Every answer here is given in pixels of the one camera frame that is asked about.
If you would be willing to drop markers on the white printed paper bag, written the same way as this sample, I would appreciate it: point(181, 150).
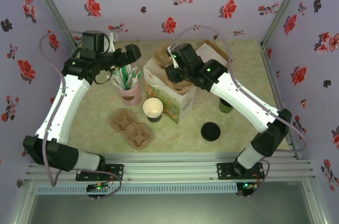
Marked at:
point(182, 105)

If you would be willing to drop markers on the green paper coffee cup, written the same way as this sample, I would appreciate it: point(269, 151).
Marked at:
point(225, 107)

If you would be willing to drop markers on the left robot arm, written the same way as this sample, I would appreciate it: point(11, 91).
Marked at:
point(66, 102)

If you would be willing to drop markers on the white paper napkin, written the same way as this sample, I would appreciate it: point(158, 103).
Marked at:
point(209, 52)

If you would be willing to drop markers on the brown cardboard box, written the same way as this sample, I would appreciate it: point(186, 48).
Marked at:
point(217, 49)

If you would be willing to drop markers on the pink straw holder cup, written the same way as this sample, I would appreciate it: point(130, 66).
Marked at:
point(131, 98)

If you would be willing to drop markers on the black plastic cup lid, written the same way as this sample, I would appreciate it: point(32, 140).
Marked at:
point(211, 131)

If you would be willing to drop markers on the right controller board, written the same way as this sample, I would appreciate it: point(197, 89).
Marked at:
point(246, 187)

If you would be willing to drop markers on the controller board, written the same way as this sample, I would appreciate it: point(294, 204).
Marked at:
point(96, 188)
point(246, 187)

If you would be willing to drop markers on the left controller board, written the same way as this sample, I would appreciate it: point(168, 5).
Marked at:
point(96, 188)

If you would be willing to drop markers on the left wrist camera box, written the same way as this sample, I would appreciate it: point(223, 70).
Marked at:
point(112, 39)

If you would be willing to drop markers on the left aluminium corner post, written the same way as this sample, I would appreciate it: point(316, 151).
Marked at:
point(54, 9)

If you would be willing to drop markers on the aluminium corner post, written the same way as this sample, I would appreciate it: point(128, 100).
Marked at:
point(284, 9)
point(54, 9)

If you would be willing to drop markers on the right aluminium side rail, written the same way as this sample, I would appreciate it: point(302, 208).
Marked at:
point(270, 75)

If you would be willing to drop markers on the front aluminium rail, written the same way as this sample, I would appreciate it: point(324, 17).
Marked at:
point(169, 168)

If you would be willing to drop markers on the right aluminium corner post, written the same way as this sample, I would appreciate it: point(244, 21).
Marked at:
point(284, 9)

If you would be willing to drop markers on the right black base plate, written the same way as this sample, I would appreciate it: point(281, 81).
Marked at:
point(225, 171)

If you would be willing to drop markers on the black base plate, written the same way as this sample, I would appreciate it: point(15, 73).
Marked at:
point(116, 173)
point(225, 171)

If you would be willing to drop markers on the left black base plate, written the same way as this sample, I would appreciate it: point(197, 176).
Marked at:
point(116, 173)

